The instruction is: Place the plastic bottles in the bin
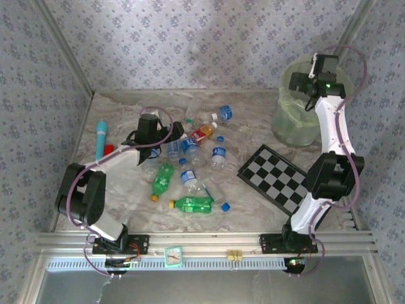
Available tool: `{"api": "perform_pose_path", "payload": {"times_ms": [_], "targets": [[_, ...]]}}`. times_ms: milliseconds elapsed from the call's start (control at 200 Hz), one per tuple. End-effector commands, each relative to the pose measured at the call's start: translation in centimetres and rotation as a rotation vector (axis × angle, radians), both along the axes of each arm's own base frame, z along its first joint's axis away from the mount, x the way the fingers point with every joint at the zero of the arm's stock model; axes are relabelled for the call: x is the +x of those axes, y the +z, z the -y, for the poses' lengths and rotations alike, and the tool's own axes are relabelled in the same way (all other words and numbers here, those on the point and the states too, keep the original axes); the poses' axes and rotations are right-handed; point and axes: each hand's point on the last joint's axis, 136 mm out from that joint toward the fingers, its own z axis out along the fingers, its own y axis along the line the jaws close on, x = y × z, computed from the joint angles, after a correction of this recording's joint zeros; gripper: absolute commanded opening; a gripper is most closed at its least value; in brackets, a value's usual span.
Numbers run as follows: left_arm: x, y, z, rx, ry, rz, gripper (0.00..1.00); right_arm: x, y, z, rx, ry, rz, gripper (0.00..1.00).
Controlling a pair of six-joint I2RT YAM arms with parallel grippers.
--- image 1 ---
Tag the black white chessboard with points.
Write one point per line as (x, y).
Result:
(269, 171)

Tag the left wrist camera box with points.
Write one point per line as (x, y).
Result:
(148, 126)

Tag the controller circuit board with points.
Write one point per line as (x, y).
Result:
(118, 264)
(294, 264)

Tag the aluminium side rail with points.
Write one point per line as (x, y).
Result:
(349, 221)

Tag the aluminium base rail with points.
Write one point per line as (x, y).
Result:
(205, 240)

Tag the red orange label bottle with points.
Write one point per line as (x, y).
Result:
(201, 133)

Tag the green plastic bin liner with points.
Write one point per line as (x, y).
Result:
(284, 95)

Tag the small green clock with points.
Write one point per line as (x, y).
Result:
(173, 257)

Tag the blue label bottle white cap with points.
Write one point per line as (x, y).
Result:
(225, 113)
(189, 145)

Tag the aluminium frame post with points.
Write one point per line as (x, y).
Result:
(351, 31)
(67, 47)

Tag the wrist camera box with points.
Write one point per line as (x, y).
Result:
(148, 126)
(327, 63)

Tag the green bottle yellow cap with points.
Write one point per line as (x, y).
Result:
(193, 204)

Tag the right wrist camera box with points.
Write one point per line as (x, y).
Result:
(327, 63)

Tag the teal cylindrical device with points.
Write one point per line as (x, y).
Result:
(101, 136)

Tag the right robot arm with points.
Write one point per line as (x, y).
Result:
(332, 133)

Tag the clear bottle blue cap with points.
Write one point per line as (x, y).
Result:
(216, 194)

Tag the green bottle orange cap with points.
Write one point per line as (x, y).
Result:
(163, 179)

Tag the pale blue label bottle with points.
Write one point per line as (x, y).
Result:
(173, 149)

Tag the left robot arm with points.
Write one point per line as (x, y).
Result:
(117, 161)

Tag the small red block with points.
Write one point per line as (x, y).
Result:
(109, 149)

